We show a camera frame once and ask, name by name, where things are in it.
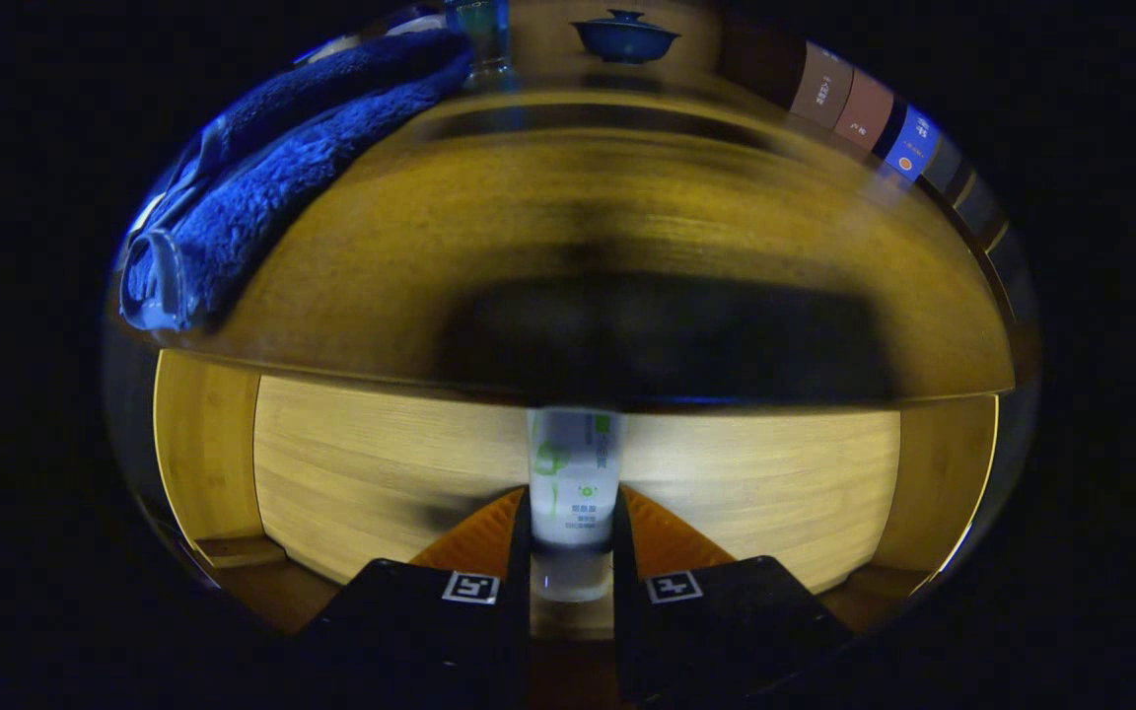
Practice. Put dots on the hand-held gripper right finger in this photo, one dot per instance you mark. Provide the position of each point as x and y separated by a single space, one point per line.
624 631

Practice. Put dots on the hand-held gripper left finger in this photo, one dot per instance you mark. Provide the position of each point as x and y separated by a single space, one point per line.
521 631

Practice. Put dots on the white tube with green print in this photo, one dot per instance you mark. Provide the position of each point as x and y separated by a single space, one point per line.
573 473

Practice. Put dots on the wooden drawer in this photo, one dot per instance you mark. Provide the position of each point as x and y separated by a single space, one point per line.
381 473

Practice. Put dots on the wooden countertop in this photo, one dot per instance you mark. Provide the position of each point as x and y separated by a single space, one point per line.
430 237

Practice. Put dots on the wooden cabinet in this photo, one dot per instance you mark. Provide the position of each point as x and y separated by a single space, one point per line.
543 39

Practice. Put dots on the blue folded towel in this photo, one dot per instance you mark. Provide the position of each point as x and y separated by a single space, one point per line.
272 177

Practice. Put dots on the blue book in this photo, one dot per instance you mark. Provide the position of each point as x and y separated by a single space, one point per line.
911 143

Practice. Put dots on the reddish brown book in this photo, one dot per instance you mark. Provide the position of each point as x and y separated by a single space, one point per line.
864 110

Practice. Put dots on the dark brown book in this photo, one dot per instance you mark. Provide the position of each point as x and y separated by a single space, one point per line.
821 89

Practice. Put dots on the blue lidded teacup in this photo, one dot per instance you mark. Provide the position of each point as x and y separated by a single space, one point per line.
624 41

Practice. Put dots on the teal bottle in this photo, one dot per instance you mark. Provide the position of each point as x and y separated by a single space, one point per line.
479 30

